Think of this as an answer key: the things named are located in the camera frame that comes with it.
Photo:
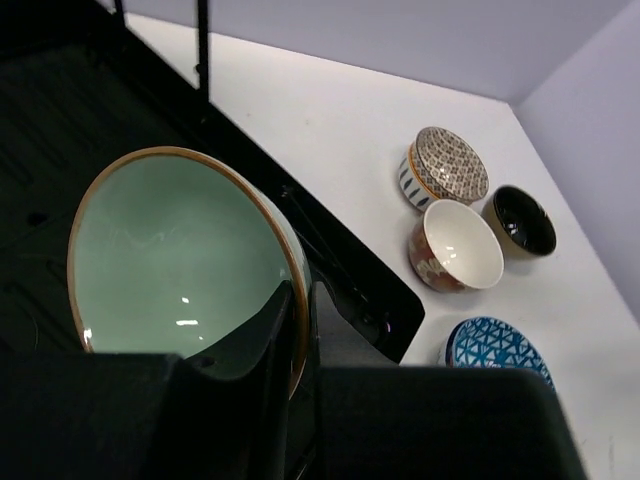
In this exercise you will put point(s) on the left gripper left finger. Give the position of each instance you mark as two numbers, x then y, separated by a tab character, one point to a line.
219	415

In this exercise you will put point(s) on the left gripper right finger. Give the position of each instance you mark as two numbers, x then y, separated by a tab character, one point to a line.
378	420

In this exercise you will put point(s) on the green celadon bowl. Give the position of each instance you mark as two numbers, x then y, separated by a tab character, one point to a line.
171	250

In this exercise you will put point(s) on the blue triangle pattern bowl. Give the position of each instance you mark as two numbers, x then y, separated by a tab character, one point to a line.
487	342

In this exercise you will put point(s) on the white floral bowl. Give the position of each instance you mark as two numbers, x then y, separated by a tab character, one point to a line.
452	249

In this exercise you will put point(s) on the patterned brown white bowl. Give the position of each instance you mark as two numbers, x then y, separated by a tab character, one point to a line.
441	165

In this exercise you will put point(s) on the black wire dish rack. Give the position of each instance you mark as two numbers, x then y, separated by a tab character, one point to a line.
79	90

